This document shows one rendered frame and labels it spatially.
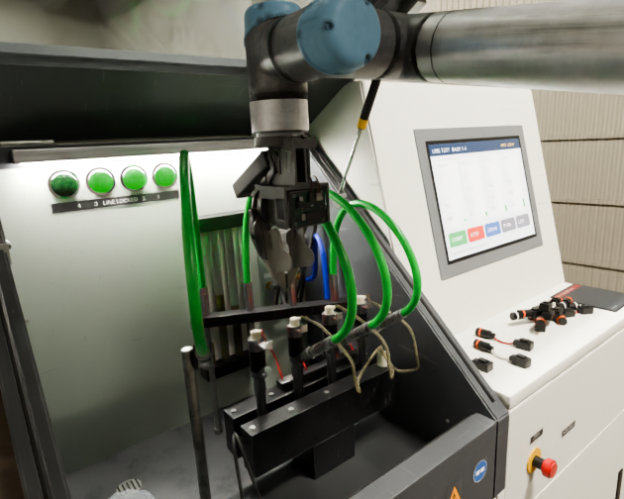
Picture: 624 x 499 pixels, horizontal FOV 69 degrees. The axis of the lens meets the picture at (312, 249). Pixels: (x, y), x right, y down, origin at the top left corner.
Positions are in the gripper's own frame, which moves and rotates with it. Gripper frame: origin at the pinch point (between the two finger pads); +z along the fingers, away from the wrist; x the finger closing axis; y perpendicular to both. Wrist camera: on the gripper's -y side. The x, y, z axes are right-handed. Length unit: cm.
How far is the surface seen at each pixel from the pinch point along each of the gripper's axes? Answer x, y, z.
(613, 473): 91, 17, 73
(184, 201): -13.2, -0.2, -12.8
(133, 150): -8.3, -34.3, -19.1
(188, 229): -14.2, 2.5, -9.8
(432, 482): 13.3, 16.6, 31.6
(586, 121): 317, -89, -23
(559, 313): 72, 8, 24
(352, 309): 7.4, 6.5, 5.0
